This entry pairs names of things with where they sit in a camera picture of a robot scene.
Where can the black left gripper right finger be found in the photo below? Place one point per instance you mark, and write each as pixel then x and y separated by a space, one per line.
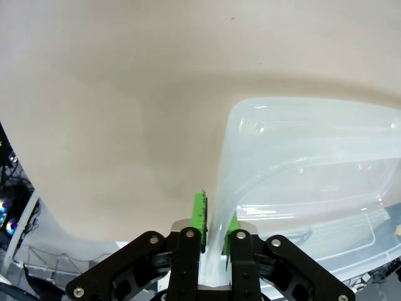
pixel 244 269

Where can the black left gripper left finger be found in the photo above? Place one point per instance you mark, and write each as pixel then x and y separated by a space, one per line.
pixel 183 266

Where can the translucent plastic basket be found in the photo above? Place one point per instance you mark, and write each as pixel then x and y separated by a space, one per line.
pixel 300 147

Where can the white metal pole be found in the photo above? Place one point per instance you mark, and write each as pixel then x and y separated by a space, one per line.
pixel 22 225

